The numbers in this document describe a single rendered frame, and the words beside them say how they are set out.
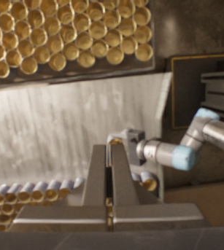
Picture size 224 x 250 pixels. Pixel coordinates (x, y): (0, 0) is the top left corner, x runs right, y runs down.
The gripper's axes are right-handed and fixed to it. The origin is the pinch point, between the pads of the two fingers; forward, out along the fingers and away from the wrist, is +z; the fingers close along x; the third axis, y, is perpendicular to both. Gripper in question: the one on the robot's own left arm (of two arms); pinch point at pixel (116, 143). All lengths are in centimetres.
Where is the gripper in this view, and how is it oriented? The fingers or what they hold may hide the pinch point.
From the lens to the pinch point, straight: 75.2
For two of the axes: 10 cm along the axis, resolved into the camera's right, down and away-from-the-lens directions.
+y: -6.8, 2.4, -6.9
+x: 1.0, 9.7, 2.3
